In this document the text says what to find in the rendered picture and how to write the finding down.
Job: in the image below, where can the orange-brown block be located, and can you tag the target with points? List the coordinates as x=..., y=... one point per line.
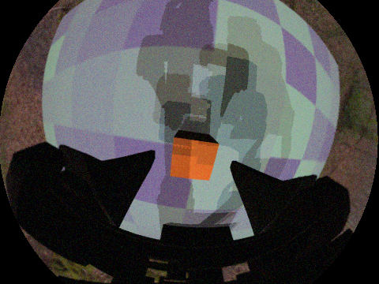
x=193, y=155

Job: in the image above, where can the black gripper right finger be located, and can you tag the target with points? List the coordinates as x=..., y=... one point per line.
x=265, y=197

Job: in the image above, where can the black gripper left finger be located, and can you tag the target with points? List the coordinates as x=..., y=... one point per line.
x=115, y=182

